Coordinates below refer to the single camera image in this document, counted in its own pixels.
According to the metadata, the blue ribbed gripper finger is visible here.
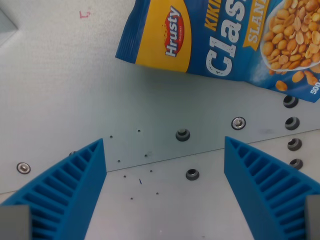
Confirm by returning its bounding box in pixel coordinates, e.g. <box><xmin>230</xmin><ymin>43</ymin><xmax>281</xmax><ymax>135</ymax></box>
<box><xmin>0</xmin><ymin>138</ymin><xmax>108</xmax><ymax>240</ymax></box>
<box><xmin>223</xmin><ymin>136</ymin><xmax>320</xmax><ymax>240</ymax></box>

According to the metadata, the grey rubber grommet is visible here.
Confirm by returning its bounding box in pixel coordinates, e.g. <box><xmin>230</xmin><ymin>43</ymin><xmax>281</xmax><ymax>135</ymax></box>
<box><xmin>289</xmin><ymin>158</ymin><xmax>304</xmax><ymax>170</ymax></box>
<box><xmin>286</xmin><ymin>137</ymin><xmax>303</xmax><ymax>152</ymax></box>

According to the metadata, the silver hex bolt with washer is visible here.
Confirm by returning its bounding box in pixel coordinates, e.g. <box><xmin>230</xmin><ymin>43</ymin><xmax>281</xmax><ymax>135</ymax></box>
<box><xmin>16</xmin><ymin>161</ymin><xmax>32</xmax><ymax>175</ymax></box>
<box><xmin>231</xmin><ymin>116</ymin><xmax>247</xmax><ymax>131</ymax></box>

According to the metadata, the blue Hrusty peanut bag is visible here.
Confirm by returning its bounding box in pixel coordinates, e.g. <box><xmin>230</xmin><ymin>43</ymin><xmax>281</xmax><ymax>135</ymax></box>
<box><xmin>115</xmin><ymin>0</ymin><xmax>320</xmax><ymax>103</ymax></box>

